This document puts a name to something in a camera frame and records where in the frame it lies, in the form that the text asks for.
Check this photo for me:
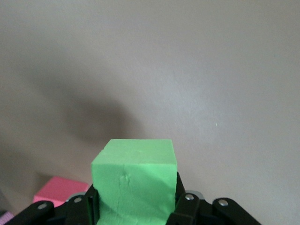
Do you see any pink foam cube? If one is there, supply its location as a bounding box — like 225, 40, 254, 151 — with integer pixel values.
0, 210, 13, 223

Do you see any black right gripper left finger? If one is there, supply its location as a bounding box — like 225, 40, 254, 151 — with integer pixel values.
14, 183, 100, 225

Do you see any green foam cube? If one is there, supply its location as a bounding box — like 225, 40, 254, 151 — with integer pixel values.
90, 138, 177, 225

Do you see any red foam cube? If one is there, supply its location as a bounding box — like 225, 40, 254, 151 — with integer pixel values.
32, 176, 90, 205

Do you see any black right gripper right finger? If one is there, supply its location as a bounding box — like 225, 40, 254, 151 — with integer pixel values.
167, 172, 260, 225

